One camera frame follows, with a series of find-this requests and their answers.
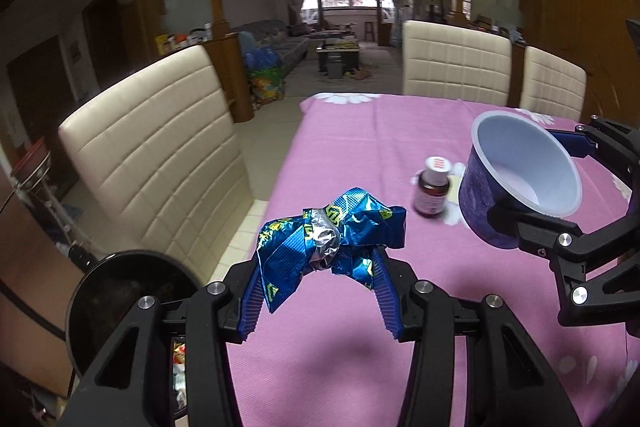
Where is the blue foil snack wrapper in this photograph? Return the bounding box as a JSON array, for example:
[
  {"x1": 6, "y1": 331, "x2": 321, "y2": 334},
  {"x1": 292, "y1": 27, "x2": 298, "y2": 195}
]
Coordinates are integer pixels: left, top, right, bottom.
[{"x1": 255, "y1": 187, "x2": 407, "y2": 313}]

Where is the wooden door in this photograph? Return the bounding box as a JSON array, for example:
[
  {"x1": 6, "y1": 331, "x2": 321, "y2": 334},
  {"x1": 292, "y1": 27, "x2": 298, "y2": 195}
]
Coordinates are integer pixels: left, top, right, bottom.
[{"x1": 528, "y1": 0, "x2": 639, "y2": 127}]

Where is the cream chair far middle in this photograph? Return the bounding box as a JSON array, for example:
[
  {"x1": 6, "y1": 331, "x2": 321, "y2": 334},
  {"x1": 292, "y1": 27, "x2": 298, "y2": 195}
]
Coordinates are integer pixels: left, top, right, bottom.
[{"x1": 402, "y1": 20, "x2": 512, "y2": 106}]

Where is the red basin on stand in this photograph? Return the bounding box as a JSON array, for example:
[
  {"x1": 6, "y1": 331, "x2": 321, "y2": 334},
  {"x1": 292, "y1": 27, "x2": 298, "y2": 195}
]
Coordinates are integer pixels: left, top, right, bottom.
[{"x1": 11, "y1": 138, "x2": 51, "y2": 192}]

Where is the cream chair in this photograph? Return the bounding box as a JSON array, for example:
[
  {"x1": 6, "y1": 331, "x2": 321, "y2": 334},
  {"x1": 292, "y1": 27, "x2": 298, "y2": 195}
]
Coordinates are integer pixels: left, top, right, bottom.
[
  {"x1": 518, "y1": 46, "x2": 587, "y2": 126},
  {"x1": 58, "y1": 46, "x2": 254, "y2": 282},
  {"x1": 402, "y1": 20, "x2": 512, "y2": 106}
]

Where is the black round trash bin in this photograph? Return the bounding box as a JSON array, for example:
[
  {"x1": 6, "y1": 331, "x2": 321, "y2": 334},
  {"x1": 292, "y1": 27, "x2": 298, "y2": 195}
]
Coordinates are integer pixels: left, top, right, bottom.
[{"x1": 65, "y1": 251, "x2": 200, "y2": 377}]

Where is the colourful bag on floor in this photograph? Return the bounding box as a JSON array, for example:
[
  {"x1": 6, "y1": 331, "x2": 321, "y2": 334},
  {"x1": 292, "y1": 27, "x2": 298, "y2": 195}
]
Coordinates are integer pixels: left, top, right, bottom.
[{"x1": 244, "y1": 46, "x2": 284, "y2": 108}]

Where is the pink floral tablecloth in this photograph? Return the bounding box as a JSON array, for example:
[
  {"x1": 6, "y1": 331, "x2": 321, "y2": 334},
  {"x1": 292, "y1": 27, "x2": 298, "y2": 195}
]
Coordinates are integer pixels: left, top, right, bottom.
[{"x1": 229, "y1": 94, "x2": 639, "y2": 426}]

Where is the brown medicine bottle white cap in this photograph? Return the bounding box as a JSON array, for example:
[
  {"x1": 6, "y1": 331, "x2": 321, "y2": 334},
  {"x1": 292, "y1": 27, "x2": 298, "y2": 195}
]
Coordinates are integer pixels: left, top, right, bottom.
[{"x1": 413, "y1": 156, "x2": 451, "y2": 218}]

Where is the purple plastic cup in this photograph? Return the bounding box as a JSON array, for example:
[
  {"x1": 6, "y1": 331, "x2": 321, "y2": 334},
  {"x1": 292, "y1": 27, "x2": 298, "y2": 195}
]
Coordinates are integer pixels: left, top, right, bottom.
[{"x1": 458, "y1": 110, "x2": 582, "y2": 249}]

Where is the grey sofa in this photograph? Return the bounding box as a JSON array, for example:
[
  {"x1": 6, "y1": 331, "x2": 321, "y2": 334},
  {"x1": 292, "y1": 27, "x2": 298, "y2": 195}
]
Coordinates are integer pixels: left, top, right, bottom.
[{"x1": 231, "y1": 20, "x2": 309, "y2": 76}]

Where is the cream chair far right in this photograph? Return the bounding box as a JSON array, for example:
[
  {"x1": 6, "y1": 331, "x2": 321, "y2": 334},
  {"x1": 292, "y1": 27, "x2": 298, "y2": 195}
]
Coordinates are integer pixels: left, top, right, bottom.
[{"x1": 518, "y1": 46, "x2": 587, "y2": 126}]

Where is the cream chair at left side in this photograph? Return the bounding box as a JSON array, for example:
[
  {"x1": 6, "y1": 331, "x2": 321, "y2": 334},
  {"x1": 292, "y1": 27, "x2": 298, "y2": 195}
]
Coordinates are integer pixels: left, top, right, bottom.
[{"x1": 58, "y1": 46, "x2": 254, "y2": 282}]

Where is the coffee table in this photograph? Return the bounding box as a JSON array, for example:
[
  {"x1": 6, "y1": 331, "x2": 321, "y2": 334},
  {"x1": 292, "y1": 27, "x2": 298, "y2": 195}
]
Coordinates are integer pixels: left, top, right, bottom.
[{"x1": 316, "y1": 37, "x2": 360, "y2": 79}]

